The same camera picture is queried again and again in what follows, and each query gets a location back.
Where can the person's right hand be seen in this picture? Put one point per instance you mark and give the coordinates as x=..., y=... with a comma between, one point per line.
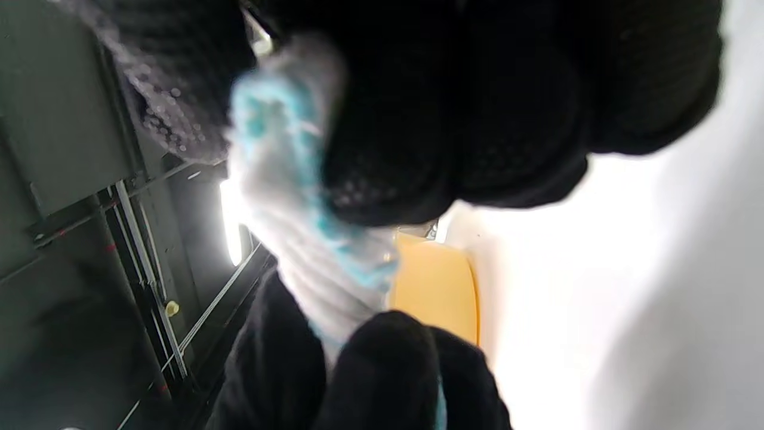
x=477, y=89

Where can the person's left hand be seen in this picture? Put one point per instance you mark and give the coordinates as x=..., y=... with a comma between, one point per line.
x=382, y=382

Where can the blue-edged white dish cloth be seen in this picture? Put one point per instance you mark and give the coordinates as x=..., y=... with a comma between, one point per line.
x=310, y=257

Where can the yellow plastic basin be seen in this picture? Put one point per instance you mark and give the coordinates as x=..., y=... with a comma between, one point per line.
x=436, y=286

